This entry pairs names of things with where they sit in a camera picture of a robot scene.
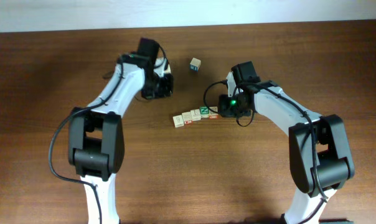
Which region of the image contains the red-sided block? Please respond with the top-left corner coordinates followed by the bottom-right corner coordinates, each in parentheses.
top-left (209, 106), bottom-right (219, 119)
top-left (181, 111), bottom-right (193, 124)

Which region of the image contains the green N wooden block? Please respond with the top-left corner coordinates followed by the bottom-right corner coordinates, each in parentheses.
top-left (199, 106), bottom-right (210, 118)

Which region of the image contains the plain wooden block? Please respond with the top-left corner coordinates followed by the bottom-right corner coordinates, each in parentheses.
top-left (172, 114), bottom-right (184, 128)
top-left (190, 109), bottom-right (201, 121)

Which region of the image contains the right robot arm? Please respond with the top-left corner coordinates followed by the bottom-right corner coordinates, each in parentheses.
top-left (218, 62), bottom-right (355, 223)

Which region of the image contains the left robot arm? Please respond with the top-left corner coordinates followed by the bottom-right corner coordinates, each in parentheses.
top-left (68, 38), bottom-right (174, 223)

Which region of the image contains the plain block top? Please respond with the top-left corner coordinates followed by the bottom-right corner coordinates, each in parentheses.
top-left (164, 65), bottom-right (171, 75)

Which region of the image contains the blue-sided block far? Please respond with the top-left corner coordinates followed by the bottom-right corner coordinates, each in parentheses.
top-left (189, 58), bottom-right (201, 72)

